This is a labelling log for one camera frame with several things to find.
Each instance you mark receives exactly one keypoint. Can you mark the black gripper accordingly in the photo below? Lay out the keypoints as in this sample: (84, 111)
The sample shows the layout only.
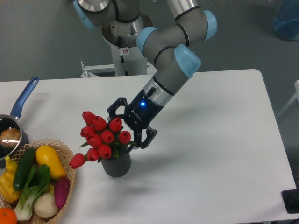
(141, 114)

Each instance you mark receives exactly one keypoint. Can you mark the red tulip bouquet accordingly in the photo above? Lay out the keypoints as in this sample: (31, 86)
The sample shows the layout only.
(105, 139)

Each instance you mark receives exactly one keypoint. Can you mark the dark grey ribbed vase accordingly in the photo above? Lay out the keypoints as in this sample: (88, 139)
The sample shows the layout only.
(117, 167)

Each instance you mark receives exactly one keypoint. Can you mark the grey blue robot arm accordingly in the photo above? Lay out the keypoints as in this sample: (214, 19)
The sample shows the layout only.
(168, 51)

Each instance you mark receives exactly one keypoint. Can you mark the woven bamboo basket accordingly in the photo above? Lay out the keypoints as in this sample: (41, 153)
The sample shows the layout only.
(65, 156)

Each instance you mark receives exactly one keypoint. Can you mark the yellow squash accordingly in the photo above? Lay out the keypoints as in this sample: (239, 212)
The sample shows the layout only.
(46, 154)

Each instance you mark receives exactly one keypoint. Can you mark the purple eggplant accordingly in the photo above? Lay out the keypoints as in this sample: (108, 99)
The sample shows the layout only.
(61, 190)

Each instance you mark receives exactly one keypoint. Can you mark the green bok choy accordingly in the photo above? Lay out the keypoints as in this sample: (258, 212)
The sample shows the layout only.
(37, 181)

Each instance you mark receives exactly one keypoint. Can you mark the green cucumber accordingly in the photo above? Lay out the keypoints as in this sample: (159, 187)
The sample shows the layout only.
(23, 169)

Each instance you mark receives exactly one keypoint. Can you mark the round bread in pot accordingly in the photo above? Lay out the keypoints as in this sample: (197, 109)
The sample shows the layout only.
(9, 138)

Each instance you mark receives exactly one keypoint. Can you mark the white garlic bulb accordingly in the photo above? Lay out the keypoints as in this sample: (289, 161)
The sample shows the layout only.
(45, 206)

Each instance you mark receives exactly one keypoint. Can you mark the yellow bell pepper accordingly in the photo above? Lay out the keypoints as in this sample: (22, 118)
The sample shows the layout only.
(7, 182)

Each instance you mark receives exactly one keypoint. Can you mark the orange fruit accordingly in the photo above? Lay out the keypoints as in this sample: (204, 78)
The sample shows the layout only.
(7, 216)

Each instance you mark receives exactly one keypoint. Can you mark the black device at table edge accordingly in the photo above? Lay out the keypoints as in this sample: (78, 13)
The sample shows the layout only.
(291, 200)

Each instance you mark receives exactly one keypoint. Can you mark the blue translucent container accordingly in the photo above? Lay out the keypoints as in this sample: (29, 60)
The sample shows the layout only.
(285, 22)

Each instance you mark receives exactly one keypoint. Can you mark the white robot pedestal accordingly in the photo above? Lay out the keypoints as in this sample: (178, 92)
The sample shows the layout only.
(127, 58)

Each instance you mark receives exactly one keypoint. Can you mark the blue handled saucepan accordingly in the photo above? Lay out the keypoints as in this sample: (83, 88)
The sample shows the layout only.
(11, 121)

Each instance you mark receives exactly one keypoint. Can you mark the white frame at right edge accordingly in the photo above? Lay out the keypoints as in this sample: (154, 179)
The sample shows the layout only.
(291, 104)

